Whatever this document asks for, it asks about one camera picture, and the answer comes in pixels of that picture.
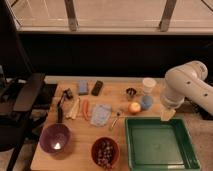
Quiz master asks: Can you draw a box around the red yellow apple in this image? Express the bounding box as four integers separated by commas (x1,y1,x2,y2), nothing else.
128,102,141,114

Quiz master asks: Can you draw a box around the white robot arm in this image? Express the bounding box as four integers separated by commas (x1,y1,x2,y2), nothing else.
160,61,213,121

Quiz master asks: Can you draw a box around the blue cup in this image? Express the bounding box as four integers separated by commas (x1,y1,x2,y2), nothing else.
140,95,153,110

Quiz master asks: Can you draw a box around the green plastic tray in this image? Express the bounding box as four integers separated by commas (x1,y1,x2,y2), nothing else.
125,118,201,171

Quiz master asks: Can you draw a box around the white paper cup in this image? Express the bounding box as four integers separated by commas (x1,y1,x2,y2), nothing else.
142,78,156,94

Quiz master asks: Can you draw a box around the metal spoon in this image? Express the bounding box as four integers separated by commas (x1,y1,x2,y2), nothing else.
109,110,123,131

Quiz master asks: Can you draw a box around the light blue cloth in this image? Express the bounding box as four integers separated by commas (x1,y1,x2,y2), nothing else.
90,104,112,127

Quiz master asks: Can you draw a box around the brown bowl with food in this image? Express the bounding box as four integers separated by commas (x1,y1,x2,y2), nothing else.
91,137,120,171

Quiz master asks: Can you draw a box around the black remote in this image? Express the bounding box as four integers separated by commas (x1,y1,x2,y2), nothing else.
91,81,103,96

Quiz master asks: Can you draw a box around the orange carrot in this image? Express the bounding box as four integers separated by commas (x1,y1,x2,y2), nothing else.
82,100,89,121

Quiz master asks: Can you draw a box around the blue sponge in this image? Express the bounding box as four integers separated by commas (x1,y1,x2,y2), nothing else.
78,80,89,95

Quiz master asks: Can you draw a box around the pale corn cob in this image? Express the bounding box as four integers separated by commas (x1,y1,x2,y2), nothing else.
66,98,80,120

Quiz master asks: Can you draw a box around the purple bowl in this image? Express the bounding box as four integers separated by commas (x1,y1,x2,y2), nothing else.
39,123,71,154

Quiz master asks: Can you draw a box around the black chair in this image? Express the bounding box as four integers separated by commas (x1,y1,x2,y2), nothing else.
0,0,56,171

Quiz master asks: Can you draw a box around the black handled tool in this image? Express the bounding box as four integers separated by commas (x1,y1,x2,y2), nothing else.
57,88,73,123

